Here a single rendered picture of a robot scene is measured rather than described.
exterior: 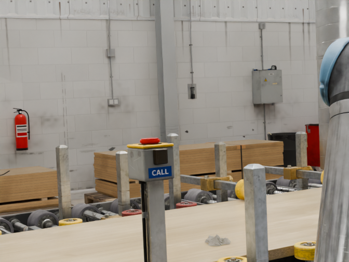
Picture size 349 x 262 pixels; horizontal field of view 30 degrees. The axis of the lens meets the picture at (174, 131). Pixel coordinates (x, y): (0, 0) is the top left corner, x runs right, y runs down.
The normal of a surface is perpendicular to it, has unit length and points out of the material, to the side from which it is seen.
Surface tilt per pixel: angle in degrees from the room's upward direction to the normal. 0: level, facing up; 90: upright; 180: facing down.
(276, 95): 90
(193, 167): 90
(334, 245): 67
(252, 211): 90
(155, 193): 90
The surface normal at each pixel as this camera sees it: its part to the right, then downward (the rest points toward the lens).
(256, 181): 0.52, 0.02
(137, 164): -0.85, 0.07
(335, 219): -0.71, -0.33
